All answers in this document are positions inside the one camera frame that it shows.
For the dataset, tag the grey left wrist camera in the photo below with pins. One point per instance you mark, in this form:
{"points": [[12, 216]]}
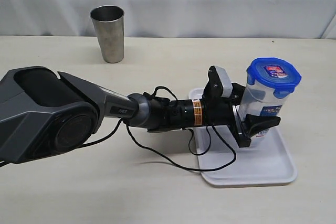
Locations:
{"points": [[222, 85]]}

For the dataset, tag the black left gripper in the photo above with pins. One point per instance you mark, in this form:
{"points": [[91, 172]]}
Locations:
{"points": [[223, 111]]}

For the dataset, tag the stainless steel cup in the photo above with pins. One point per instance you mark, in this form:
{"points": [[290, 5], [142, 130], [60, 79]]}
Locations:
{"points": [[108, 24]]}

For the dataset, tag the clear plastic container with label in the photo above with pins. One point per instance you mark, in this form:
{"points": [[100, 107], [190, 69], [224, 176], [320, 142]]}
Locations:
{"points": [[261, 100]]}

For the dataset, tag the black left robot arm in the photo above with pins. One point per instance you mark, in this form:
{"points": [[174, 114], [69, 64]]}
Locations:
{"points": [[44, 114]]}

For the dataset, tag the white plastic tray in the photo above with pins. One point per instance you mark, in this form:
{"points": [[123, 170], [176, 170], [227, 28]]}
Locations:
{"points": [[224, 164]]}

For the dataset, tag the blue container lid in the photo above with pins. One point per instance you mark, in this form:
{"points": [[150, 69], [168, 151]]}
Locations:
{"points": [[274, 73]]}

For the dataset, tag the white backdrop curtain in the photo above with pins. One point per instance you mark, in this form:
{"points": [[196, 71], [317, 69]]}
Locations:
{"points": [[176, 18]]}

